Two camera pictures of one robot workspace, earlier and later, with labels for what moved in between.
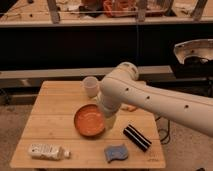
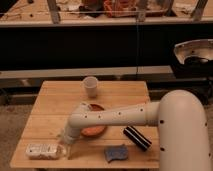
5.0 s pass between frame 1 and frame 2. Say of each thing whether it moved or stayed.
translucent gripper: moved
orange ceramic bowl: stayed
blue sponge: stayed
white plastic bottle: stayed
